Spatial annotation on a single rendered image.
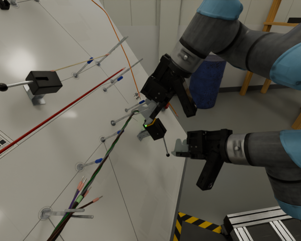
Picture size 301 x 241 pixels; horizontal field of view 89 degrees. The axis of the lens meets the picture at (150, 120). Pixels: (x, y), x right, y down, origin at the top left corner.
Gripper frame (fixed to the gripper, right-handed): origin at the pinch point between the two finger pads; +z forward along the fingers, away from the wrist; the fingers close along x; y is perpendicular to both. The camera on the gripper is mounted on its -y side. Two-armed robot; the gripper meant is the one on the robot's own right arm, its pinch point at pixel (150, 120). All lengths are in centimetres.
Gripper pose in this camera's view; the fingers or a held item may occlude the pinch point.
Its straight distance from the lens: 50.4
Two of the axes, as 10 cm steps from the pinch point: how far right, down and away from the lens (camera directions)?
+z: -4.7, 6.4, 6.1
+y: -8.1, -5.9, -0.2
